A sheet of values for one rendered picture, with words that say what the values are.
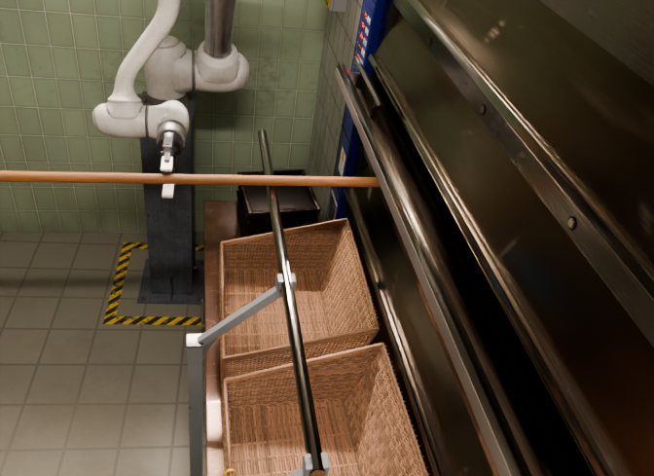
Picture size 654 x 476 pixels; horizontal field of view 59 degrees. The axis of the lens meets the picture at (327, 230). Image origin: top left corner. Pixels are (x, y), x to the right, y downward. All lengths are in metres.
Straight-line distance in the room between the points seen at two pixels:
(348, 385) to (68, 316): 1.56
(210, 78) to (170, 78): 0.15
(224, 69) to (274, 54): 0.58
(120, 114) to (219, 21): 0.50
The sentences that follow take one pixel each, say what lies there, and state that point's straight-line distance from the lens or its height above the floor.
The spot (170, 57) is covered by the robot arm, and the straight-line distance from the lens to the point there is 2.34.
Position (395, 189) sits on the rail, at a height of 1.44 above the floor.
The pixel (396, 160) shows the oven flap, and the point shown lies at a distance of 1.48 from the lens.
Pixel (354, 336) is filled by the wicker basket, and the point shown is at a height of 0.82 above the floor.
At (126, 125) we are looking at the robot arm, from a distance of 1.94.
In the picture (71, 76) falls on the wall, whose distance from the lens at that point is 2.95.
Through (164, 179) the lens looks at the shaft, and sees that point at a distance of 1.69.
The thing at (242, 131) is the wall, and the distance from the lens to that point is 3.02.
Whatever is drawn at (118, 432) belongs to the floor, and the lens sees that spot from 2.57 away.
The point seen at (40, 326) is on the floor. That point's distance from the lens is 2.98.
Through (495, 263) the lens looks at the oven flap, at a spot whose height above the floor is 1.47.
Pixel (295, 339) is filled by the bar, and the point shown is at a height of 1.17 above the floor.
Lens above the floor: 2.15
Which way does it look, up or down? 38 degrees down
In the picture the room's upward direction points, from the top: 10 degrees clockwise
